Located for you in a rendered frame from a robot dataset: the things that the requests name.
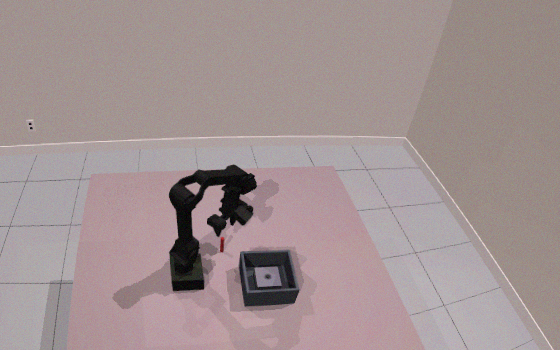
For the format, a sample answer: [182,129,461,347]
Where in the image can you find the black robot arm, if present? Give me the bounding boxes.
[169,164,257,276]

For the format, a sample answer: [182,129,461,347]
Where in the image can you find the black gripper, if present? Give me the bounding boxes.
[207,198,248,237]

